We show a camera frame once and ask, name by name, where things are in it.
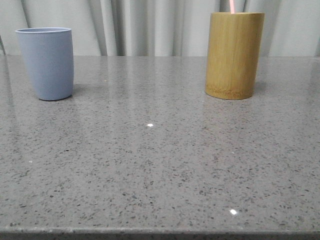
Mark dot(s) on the blue plastic cup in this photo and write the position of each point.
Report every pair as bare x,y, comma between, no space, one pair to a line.
48,56

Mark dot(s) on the grey curtain backdrop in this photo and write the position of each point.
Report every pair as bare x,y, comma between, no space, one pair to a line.
160,27

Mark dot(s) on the bamboo cylinder holder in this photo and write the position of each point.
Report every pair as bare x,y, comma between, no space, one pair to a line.
233,53

